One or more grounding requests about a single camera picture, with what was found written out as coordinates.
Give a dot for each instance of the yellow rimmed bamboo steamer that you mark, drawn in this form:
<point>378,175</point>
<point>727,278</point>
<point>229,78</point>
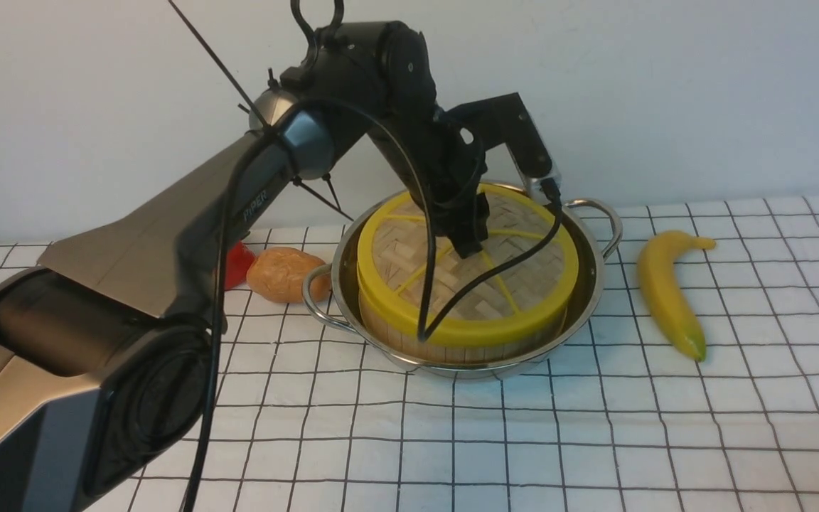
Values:
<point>500,319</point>

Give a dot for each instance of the red bell pepper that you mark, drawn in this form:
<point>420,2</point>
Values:
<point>239,260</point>

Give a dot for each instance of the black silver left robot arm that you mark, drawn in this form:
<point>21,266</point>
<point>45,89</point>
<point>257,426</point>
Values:
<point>106,356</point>

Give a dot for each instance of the yellow banana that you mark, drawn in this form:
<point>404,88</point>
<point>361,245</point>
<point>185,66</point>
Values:
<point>665,299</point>

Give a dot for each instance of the yellow woven bamboo steamer lid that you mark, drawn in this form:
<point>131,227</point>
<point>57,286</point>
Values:
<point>393,250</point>

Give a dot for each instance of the white checkered tablecloth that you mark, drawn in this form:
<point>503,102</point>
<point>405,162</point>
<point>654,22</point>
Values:
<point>615,419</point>

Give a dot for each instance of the brown potato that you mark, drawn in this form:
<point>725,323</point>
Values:
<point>278,273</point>

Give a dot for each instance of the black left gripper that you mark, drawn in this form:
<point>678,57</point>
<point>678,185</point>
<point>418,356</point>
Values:
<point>436,165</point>

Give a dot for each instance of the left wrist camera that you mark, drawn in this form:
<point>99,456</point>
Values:
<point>505,121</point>

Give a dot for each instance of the stainless steel pot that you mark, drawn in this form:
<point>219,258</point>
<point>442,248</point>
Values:
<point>331,292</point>

